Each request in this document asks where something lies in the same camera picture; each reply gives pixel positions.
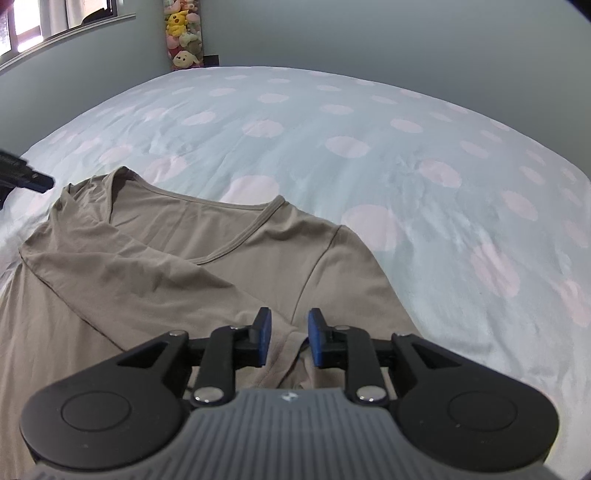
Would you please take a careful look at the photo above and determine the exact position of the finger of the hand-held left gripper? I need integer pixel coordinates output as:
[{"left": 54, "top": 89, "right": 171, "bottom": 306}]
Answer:
[{"left": 0, "top": 148, "right": 55, "bottom": 206}]

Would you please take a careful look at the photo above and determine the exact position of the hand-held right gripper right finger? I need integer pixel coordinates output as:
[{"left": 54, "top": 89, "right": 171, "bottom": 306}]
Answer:
[{"left": 308, "top": 307, "right": 462, "bottom": 408}]

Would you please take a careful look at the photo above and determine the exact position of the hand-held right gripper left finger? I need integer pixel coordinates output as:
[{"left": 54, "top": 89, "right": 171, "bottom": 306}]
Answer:
[{"left": 115, "top": 307, "right": 273, "bottom": 408}]

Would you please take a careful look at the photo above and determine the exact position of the taupe shirt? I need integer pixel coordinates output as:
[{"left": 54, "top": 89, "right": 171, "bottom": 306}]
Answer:
[{"left": 0, "top": 167, "right": 421, "bottom": 480}]

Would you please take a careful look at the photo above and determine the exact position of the grey window sill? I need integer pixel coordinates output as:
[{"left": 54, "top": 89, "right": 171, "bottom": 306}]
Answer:
[{"left": 0, "top": 13, "right": 138, "bottom": 75}]

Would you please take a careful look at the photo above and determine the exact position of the window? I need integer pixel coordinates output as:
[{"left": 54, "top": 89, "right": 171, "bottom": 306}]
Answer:
[{"left": 0, "top": 0, "right": 118, "bottom": 56}]

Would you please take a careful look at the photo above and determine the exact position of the beige curtain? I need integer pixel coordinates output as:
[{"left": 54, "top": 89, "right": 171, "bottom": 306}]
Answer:
[{"left": 39, "top": 0, "right": 88, "bottom": 35}]

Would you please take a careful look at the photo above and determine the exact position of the pink polka dot bed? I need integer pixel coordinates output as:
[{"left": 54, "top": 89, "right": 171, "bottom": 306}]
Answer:
[{"left": 0, "top": 65, "right": 591, "bottom": 480}]

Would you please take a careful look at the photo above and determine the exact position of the clear tube of plush toys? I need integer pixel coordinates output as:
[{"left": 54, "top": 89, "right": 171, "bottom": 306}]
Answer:
[{"left": 163, "top": 0, "right": 204, "bottom": 72}]

